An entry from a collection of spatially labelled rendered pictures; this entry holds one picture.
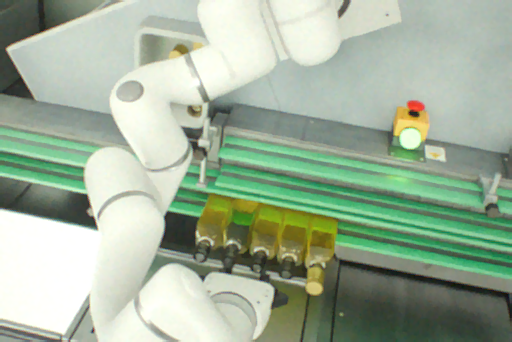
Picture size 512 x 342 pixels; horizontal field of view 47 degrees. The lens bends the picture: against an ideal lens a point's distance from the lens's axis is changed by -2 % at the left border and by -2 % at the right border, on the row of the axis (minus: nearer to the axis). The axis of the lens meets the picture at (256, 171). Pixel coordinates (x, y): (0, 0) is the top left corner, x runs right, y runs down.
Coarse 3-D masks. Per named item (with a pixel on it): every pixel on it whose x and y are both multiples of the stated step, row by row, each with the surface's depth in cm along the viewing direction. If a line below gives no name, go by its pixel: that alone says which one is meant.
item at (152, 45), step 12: (144, 36) 133; (156, 36) 137; (168, 36) 129; (180, 36) 128; (192, 36) 128; (144, 48) 134; (156, 48) 139; (168, 48) 138; (192, 48) 137; (144, 60) 136; (156, 60) 140; (180, 108) 144; (204, 108) 136; (180, 120) 140; (192, 120) 140; (204, 120) 138
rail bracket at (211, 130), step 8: (208, 120) 124; (208, 128) 125; (216, 128) 131; (208, 136) 126; (216, 136) 132; (200, 144) 126; (208, 144) 126; (200, 152) 123; (200, 160) 124; (200, 184) 132
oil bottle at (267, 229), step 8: (264, 208) 131; (272, 208) 131; (280, 208) 131; (264, 216) 128; (272, 216) 129; (280, 216) 129; (256, 224) 126; (264, 224) 126; (272, 224) 126; (280, 224) 127; (256, 232) 124; (264, 232) 124; (272, 232) 124; (280, 232) 128; (256, 240) 122; (264, 240) 122; (272, 240) 122; (256, 248) 122; (264, 248) 122; (272, 248) 122; (272, 256) 124
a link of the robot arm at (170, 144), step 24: (144, 72) 91; (168, 72) 92; (192, 72) 93; (120, 96) 88; (144, 96) 88; (168, 96) 92; (192, 96) 94; (120, 120) 89; (144, 120) 88; (168, 120) 91; (144, 144) 91; (168, 144) 92
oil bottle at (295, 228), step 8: (288, 208) 132; (288, 216) 130; (296, 216) 130; (304, 216) 130; (288, 224) 127; (296, 224) 127; (304, 224) 128; (288, 232) 125; (296, 232) 125; (304, 232) 125; (280, 240) 123; (288, 240) 123; (296, 240) 123; (304, 240) 123; (280, 248) 122; (288, 248) 121; (296, 248) 121; (304, 248) 122; (280, 256) 123; (296, 256) 122; (296, 264) 123
